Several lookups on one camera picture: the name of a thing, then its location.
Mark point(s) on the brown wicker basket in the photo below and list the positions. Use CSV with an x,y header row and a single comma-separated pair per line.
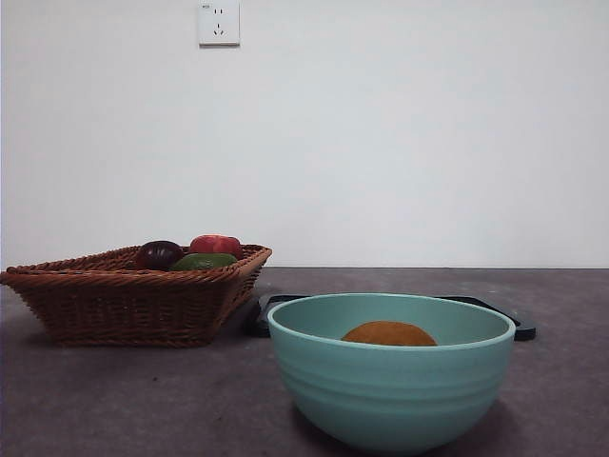
x,y
123,304

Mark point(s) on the green avocado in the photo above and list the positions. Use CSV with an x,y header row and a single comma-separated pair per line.
x,y
204,261

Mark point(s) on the black rectangular tray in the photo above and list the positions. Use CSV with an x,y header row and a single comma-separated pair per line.
x,y
259,319

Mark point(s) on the red apple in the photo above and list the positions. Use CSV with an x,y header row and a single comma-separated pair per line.
x,y
214,244

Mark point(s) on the teal ribbed bowl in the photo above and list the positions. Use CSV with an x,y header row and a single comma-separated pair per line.
x,y
390,385

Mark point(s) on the dark purple round fruit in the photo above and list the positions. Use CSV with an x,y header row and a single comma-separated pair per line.
x,y
159,252

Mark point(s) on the white wall power socket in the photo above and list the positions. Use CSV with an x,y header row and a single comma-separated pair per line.
x,y
219,24

